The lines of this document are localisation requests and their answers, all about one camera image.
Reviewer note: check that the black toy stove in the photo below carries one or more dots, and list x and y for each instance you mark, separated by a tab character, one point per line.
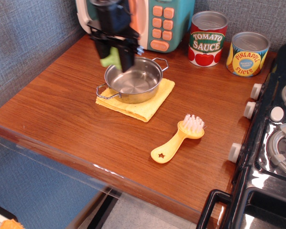
258	197

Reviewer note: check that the green toy broccoli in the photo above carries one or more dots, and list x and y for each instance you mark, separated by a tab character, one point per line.
112	59

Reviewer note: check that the stainless steel pot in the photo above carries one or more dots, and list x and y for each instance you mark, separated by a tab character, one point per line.
138	84

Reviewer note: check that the pineapple slices can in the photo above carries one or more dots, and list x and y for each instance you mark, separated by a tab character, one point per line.
247	53

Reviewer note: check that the toy microwave teal and white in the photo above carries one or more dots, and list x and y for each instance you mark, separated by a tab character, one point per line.
161	24

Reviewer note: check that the orange fuzzy object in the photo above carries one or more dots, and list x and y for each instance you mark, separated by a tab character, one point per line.
11	224

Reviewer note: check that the yellow folded cloth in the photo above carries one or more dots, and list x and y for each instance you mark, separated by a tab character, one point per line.
141	111

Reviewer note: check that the tomato sauce can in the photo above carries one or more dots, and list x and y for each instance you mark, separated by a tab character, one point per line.
207	36

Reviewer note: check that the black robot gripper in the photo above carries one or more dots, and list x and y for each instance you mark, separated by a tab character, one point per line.
112	29

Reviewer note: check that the yellow dish brush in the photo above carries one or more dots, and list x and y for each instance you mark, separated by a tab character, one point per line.
191	127

